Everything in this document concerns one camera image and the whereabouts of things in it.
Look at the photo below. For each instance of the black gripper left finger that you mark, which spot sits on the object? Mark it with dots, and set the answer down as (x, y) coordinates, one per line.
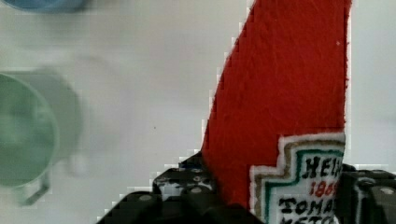
(191, 172)

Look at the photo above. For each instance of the red felt ketchup bottle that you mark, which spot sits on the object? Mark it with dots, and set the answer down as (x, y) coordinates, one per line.
(275, 138)

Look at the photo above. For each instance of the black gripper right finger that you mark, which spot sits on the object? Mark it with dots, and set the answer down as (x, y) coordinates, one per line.
(366, 197)

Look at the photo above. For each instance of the green mug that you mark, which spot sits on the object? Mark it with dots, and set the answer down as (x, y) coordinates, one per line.
(41, 123)

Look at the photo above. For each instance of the blue cup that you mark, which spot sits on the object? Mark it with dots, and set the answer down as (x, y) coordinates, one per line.
(47, 6)

